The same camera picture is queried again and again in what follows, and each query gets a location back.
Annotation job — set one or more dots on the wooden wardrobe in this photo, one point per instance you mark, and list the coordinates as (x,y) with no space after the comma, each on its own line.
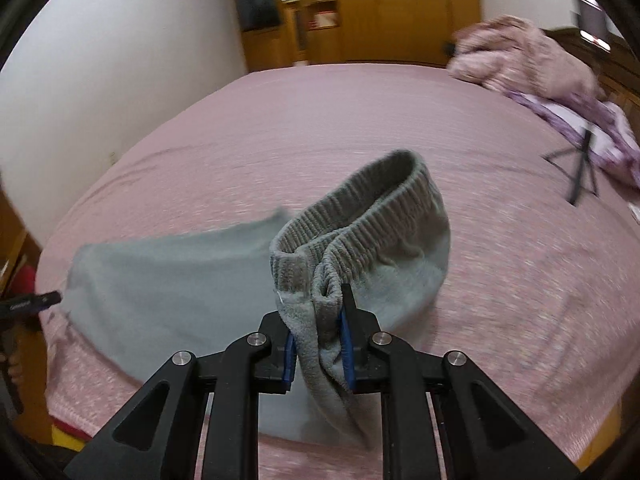
(337,31)

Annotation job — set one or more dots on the black tripod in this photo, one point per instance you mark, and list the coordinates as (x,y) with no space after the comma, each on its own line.
(583,178)

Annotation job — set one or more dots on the left hand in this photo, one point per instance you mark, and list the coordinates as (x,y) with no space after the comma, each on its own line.
(14,367)

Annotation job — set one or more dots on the purple floral pillow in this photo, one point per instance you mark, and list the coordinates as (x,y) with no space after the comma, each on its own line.
(613,149)

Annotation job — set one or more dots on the pink floral bed sheet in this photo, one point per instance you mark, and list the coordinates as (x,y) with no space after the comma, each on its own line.
(541,295)

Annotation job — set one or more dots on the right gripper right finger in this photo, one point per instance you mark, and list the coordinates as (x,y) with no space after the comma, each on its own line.
(356,328)

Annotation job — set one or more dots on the grey-green fleece pants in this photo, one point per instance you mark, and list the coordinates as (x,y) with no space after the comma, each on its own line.
(384,231)

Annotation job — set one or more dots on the pink quilted comforter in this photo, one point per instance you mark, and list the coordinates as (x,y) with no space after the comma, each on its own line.
(511,54)

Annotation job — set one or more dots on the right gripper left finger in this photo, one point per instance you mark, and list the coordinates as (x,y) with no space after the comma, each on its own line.
(289,361)

